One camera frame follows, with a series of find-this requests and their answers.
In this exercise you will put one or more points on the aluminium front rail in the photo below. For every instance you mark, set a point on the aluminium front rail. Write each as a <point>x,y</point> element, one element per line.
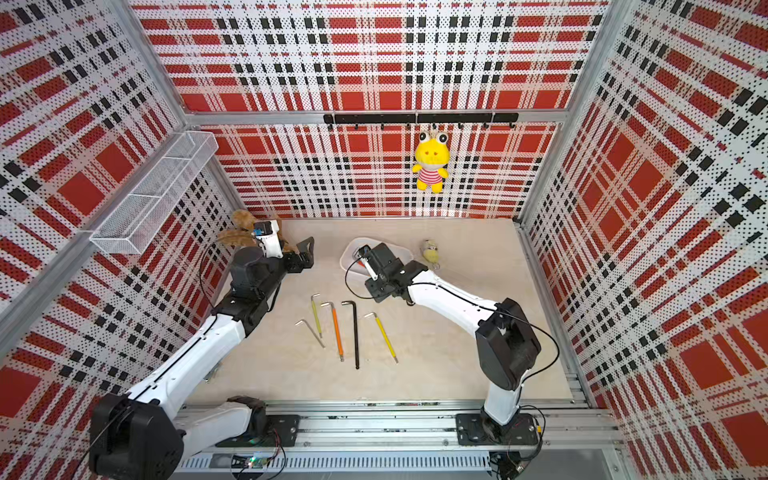
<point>393,437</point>

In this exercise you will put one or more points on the brown teddy bear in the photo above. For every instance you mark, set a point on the brown teddy bear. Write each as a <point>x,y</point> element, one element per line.
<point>240,235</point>

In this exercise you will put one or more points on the yellow handled hex key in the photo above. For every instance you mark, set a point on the yellow handled hex key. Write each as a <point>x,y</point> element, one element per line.
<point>383,333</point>

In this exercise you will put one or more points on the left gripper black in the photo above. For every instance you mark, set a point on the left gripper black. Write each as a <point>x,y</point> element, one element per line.
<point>306,258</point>

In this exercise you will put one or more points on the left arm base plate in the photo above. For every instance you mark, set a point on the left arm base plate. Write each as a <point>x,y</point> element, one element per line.
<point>281,429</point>

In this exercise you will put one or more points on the white plastic storage box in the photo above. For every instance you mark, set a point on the white plastic storage box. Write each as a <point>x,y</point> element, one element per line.
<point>350,256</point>

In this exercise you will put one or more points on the silver hex key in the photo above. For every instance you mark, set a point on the silver hex key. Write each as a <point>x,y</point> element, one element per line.
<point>313,333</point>

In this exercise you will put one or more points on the black hook rail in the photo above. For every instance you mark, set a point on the black hook rail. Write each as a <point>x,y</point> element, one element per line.
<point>420,118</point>

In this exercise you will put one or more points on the long black hex key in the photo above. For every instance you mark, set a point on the long black hex key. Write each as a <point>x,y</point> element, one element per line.
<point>353,306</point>

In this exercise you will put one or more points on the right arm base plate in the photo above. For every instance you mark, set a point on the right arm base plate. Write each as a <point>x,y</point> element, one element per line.
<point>478,429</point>

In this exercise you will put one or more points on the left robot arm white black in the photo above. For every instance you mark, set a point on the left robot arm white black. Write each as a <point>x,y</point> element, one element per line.
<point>135,435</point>

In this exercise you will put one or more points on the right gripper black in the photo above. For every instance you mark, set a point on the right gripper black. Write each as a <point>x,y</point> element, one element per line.
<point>377,291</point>

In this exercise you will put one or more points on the white wire mesh shelf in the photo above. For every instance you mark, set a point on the white wire mesh shelf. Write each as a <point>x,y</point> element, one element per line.
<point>135,221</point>

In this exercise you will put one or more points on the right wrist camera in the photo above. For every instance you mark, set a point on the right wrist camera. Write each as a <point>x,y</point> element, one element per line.
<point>372,273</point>

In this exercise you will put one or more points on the small yellow keychain plush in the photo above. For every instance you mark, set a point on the small yellow keychain plush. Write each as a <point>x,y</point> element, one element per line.
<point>430,252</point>

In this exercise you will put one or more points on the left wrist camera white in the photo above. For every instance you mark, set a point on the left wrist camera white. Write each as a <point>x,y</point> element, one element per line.
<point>266,233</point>

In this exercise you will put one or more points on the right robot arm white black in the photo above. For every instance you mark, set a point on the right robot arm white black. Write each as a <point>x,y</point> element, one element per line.
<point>510,349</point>

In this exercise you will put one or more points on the green handled hex key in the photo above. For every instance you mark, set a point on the green handled hex key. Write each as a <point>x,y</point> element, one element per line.
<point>315,311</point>

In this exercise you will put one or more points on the yellow frog plush toy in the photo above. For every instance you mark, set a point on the yellow frog plush toy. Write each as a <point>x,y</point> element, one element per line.
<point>432,156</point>

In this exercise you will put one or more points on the orange handled hex key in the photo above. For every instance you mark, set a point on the orange handled hex key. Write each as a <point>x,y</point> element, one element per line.
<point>336,329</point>

